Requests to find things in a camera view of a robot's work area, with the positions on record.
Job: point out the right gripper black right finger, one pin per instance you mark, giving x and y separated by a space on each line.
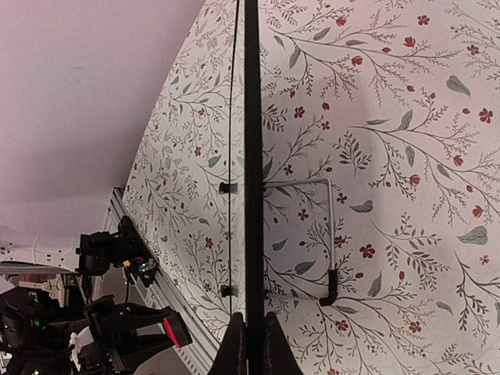
277 357

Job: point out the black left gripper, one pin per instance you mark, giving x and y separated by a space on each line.
104 355

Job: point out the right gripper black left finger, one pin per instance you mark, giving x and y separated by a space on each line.
231 357

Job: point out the red whiteboard eraser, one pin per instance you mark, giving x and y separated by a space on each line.
176 330

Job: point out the white whiteboard black frame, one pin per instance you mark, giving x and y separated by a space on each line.
244 160

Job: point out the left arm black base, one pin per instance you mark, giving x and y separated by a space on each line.
100 251

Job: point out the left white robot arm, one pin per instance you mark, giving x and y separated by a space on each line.
44 338

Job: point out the black whiteboard stand foot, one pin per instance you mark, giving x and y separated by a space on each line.
228 188

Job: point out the aluminium front rail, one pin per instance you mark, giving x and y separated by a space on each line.
196 358

